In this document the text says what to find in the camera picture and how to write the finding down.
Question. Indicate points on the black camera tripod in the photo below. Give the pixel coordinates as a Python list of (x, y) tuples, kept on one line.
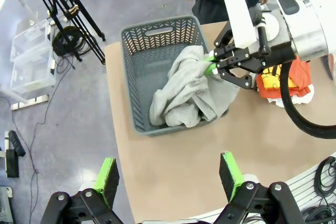
[(65, 11)]

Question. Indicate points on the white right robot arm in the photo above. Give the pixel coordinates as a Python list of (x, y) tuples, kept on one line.
[(304, 24)]

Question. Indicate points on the black foot pedal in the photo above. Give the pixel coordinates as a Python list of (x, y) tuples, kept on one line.
[(15, 140)]

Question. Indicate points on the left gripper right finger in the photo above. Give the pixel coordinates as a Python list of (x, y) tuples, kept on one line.
[(231, 174)]

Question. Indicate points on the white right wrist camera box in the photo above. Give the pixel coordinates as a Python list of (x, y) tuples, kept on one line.
[(240, 16)]

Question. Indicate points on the white metal floor bar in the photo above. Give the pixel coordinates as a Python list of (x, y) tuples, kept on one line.
[(29, 102)]

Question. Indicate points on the orange cartoon mouse t-shirt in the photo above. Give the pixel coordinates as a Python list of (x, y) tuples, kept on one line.
[(299, 74)]

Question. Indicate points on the grey sweatshirt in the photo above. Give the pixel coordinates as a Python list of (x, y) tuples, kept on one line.
[(189, 90)]

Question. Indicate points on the white slotted panel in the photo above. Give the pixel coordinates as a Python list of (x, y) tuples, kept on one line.
[(302, 190)]

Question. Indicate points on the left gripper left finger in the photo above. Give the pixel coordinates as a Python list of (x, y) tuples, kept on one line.
[(105, 179)]

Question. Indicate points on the clear plastic storage bin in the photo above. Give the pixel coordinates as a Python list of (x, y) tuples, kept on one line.
[(31, 37), (34, 74)]

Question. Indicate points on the dark grey plastic basket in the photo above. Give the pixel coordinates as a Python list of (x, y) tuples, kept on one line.
[(147, 77)]

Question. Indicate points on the white black-print t-shirt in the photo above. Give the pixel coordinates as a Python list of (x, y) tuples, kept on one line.
[(302, 101)]

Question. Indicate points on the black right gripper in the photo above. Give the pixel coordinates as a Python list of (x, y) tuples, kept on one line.
[(275, 56)]

